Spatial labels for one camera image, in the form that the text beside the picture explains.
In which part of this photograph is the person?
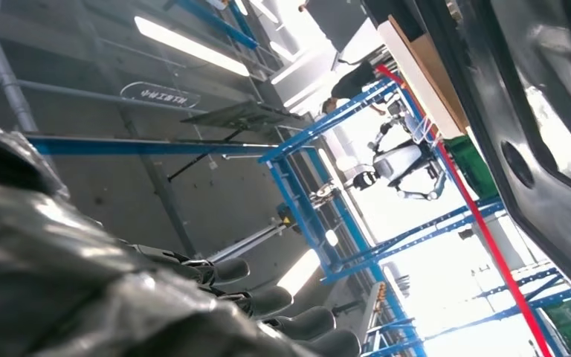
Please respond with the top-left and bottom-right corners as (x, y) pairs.
(320, 59), (387, 117)

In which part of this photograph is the long ceiling light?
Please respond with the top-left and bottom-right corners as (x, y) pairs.
(134, 16), (251, 77)

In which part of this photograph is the white humanoid robot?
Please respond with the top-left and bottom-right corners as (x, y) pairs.
(352, 98), (449, 203)

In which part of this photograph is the red barrier belt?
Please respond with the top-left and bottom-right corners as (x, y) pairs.
(374, 64), (555, 357)

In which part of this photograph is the blue metal cart frame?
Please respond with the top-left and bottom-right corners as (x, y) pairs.
(361, 268), (571, 357)
(258, 78), (506, 287)

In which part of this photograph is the flat cardboard box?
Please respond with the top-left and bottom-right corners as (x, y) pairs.
(376, 14), (471, 141)

